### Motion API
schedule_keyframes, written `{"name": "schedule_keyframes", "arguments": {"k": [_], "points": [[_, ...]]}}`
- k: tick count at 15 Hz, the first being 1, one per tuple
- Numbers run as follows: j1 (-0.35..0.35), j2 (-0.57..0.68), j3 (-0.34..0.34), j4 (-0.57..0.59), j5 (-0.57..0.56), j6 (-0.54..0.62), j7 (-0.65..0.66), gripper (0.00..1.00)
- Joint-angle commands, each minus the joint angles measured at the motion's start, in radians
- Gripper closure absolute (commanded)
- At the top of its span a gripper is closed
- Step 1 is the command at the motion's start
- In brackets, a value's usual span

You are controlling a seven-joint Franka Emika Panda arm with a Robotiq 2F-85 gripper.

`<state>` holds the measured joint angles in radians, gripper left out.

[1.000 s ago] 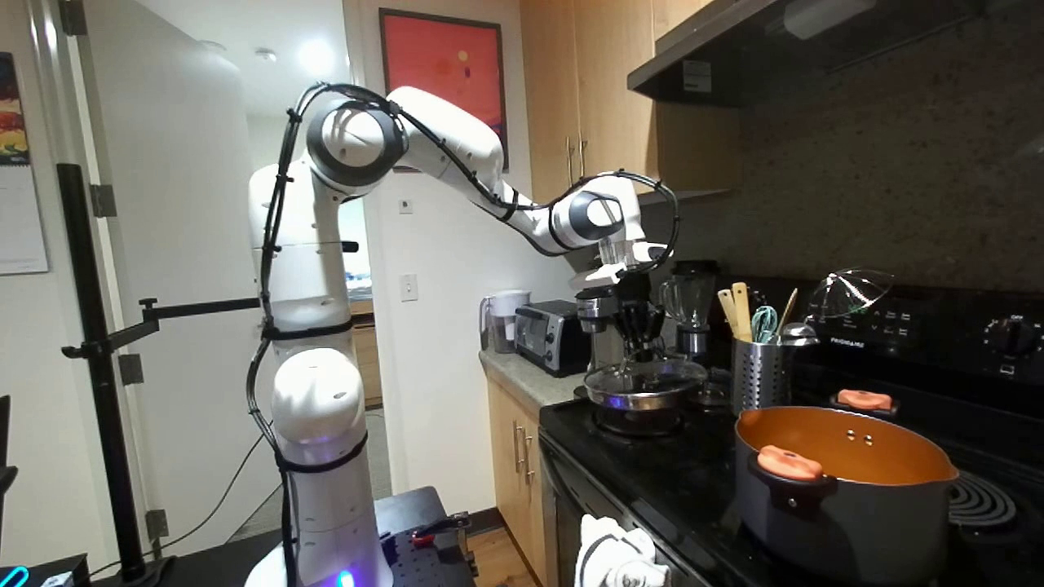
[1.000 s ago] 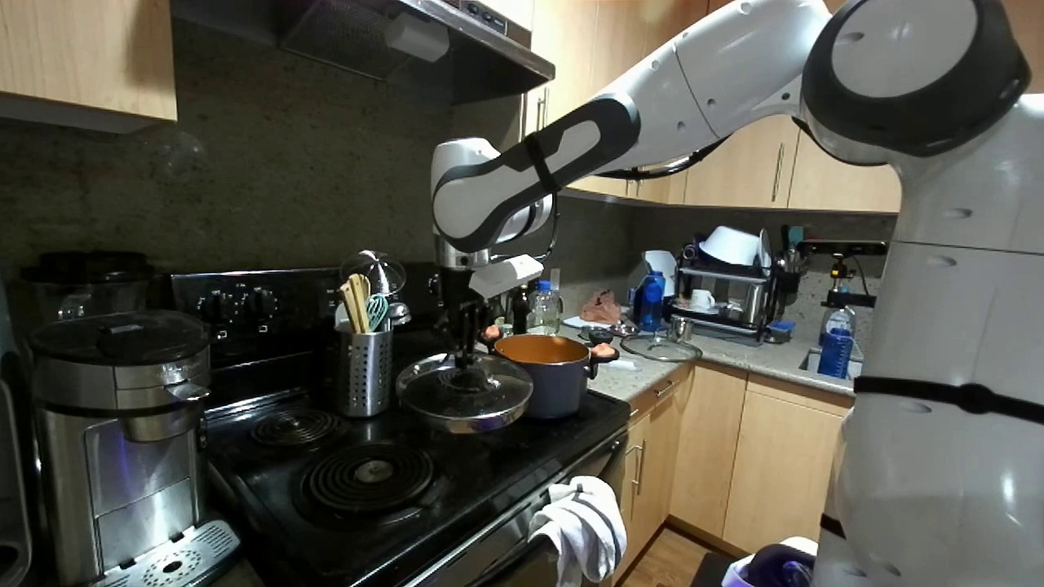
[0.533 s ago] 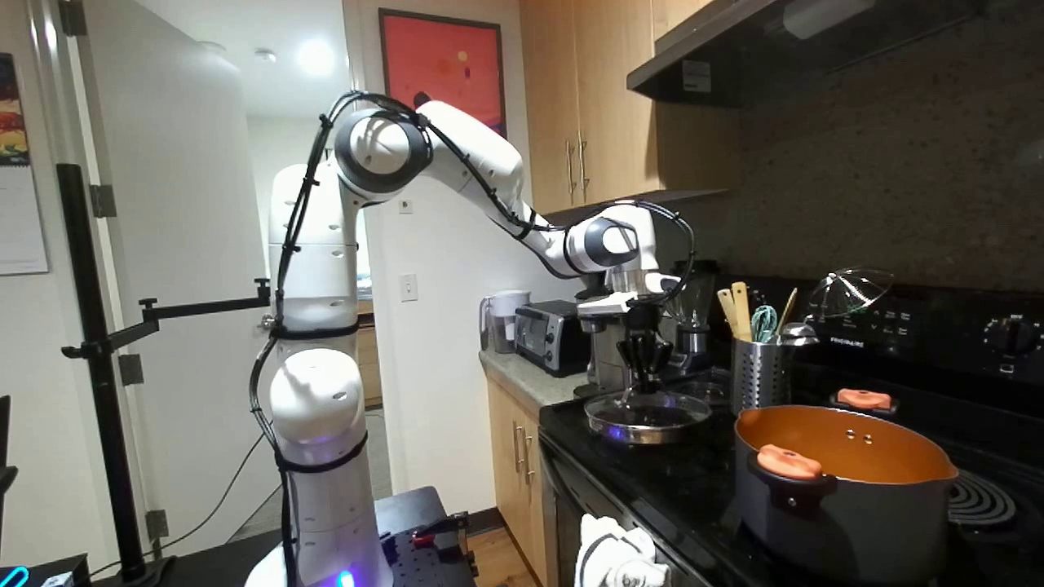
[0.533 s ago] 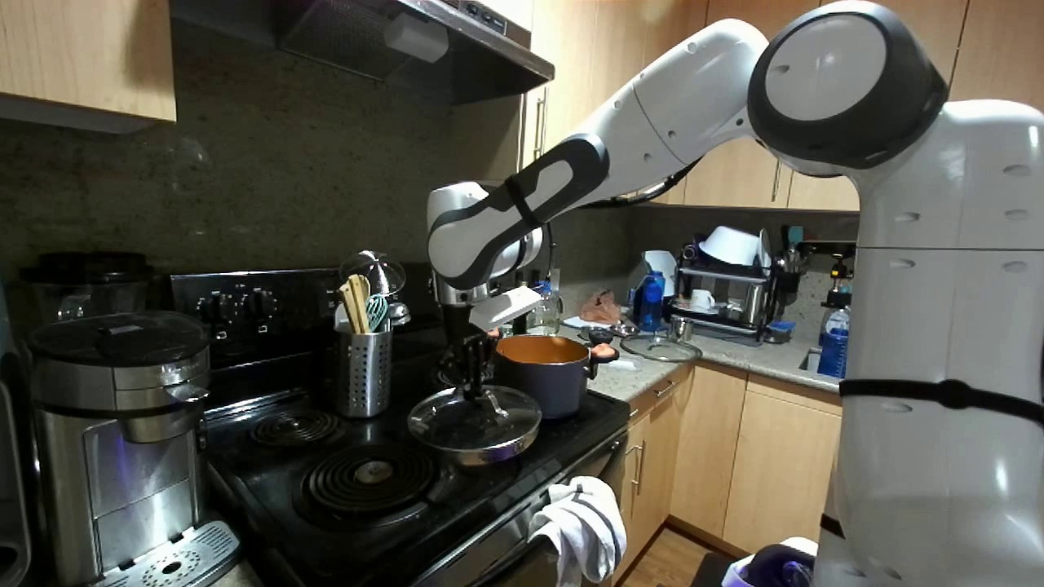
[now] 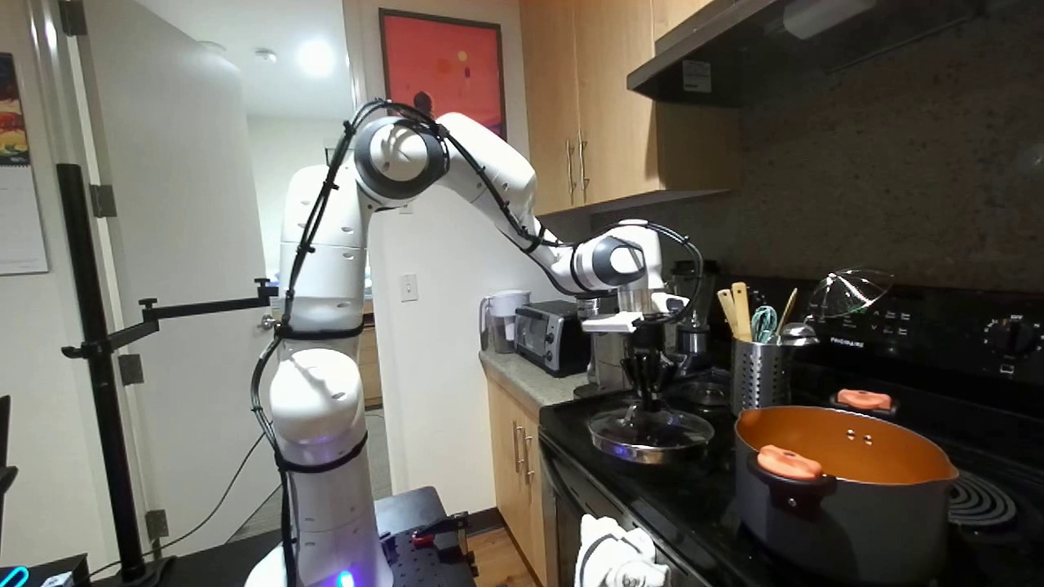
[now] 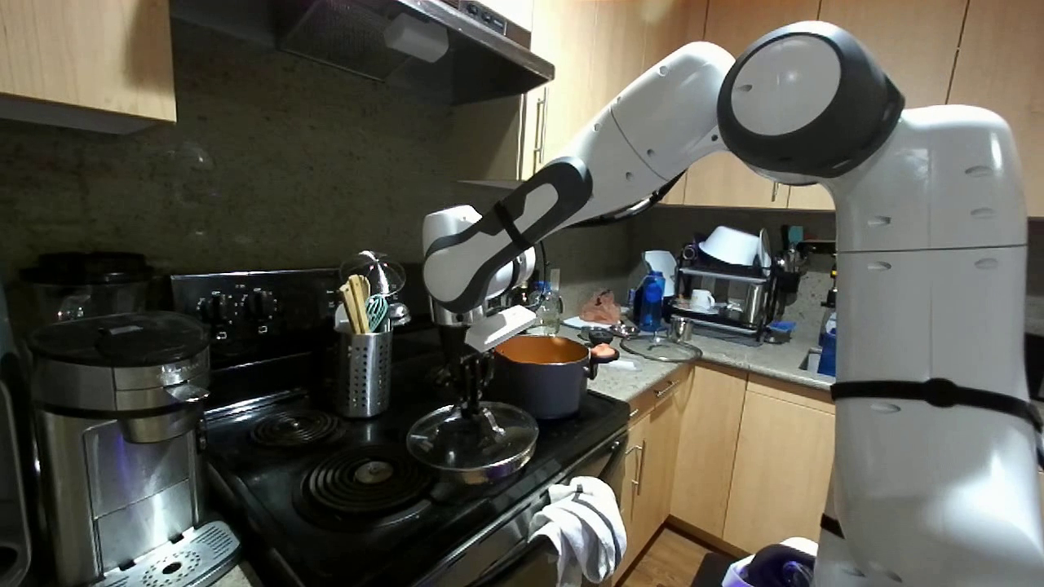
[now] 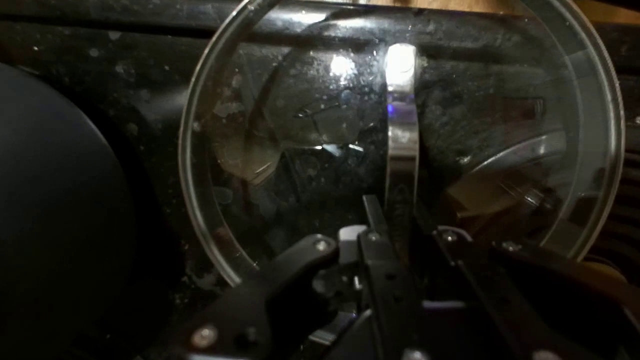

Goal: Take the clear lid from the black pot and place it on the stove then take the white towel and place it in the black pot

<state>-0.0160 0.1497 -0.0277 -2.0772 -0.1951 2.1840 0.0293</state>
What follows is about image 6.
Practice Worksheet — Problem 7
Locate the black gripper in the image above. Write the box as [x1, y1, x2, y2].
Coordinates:
[444, 321, 500, 431]

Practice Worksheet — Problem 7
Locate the clear glass pot lid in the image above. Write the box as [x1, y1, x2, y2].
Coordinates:
[401, 398, 545, 490]

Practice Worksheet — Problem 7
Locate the white kitchen towel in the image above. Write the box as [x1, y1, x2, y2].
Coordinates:
[526, 474, 631, 587]

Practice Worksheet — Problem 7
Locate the black electric stove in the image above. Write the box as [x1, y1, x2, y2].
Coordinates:
[166, 257, 634, 587]

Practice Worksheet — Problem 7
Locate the flat glass lid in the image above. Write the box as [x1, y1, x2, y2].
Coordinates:
[620, 331, 705, 366]

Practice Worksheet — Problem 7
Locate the perforated metal utensil holder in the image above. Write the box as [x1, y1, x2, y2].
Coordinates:
[332, 326, 394, 425]

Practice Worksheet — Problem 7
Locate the clear water bottle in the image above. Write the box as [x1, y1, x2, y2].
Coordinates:
[536, 278, 569, 339]

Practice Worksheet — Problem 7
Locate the green kitchen utensil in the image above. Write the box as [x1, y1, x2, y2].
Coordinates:
[365, 291, 394, 337]

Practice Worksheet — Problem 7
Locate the wooden spatula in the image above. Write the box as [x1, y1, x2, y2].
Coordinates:
[336, 278, 363, 339]
[345, 269, 374, 337]

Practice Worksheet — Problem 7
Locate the pink plastic bag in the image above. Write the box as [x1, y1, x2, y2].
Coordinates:
[579, 291, 627, 330]

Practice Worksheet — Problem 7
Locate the metal ladle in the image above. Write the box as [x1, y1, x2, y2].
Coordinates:
[341, 248, 408, 330]

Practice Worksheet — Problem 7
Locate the blue spray bottle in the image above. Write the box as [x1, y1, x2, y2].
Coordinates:
[631, 248, 680, 339]

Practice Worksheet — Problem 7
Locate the wooden lower cabinet row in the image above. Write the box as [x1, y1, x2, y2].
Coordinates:
[606, 361, 842, 585]

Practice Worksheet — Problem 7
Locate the wooden cabinet row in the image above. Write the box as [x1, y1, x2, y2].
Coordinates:
[455, 0, 1044, 223]
[606, 361, 842, 585]

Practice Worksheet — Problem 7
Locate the white mug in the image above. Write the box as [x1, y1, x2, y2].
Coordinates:
[684, 282, 720, 319]

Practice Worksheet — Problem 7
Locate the metal dish rack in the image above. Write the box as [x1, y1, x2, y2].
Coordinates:
[669, 257, 788, 344]

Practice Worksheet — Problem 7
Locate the white bowl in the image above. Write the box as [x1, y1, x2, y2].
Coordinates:
[696, 223, 772, 269]

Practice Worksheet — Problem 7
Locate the silver coffee maker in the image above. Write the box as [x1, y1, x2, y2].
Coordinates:
[23, 310, 245, 587]

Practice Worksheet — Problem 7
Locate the blue soap bottle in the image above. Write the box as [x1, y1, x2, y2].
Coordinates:
[815, 305, 842, 380]

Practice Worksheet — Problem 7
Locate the dark range hood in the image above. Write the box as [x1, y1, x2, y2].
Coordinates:
[169, 0, 558, 108]

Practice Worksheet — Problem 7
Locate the wooden upper cabinet row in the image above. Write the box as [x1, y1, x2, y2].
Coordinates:
[455, 0, 1044, 223]

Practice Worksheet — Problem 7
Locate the single wooden upper cabinet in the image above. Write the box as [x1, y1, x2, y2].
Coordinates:
[0, 0, 179, 138]

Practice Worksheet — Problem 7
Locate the black pot with orange handles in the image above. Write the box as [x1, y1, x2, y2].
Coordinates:
[486, 330, 622, 425]

